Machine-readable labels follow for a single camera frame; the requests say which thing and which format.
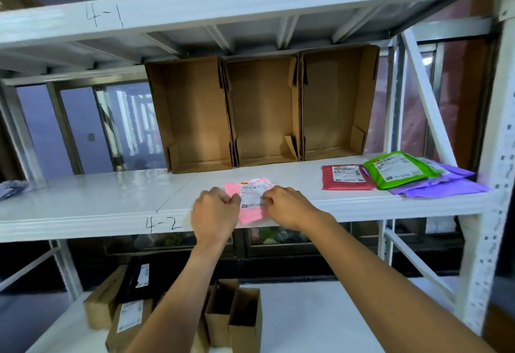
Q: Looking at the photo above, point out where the person's right hand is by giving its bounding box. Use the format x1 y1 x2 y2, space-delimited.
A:
261 185 337 233

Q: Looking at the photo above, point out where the person's left hand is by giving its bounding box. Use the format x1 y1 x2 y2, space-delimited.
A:
191 187 242 247

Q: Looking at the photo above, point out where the light pink mailer bag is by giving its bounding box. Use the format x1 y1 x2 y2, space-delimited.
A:
224 177 274 227

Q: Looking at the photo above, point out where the red mailer bag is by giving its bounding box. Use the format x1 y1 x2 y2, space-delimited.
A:
321 164 377 191

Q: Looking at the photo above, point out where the green mailer bag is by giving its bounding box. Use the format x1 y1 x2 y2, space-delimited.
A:
363 151 443 190

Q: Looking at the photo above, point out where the purple mailer bag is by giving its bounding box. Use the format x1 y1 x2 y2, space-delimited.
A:
418 158 475 188
402 178 491 199

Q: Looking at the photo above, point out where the purple mailer bag front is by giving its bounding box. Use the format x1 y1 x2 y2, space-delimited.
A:
418 158 475 188

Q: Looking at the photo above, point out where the person's left forearm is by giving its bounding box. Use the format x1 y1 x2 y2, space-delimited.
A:
127 240 228 353

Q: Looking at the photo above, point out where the person's right forearm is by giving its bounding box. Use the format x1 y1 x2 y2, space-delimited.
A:
310 213 496 353

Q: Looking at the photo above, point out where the white metal shelf rack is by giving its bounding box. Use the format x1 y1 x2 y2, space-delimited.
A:
0 0 515 353

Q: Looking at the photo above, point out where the black package with white label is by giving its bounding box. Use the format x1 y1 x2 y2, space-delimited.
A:
116 256 161 303

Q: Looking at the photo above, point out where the open brown cardboard box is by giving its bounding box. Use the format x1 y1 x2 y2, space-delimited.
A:
144 57 235 174
298 44 380 161
220 53 301 167

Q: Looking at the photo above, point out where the cardboard carton with white label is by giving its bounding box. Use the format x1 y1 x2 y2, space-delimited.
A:
105 298 155 353

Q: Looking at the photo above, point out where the crumpled blue plastic film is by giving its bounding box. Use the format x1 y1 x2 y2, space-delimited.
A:
0 180 29 201

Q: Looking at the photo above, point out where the metal window frame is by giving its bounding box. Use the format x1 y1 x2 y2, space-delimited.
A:
16 81 168 180

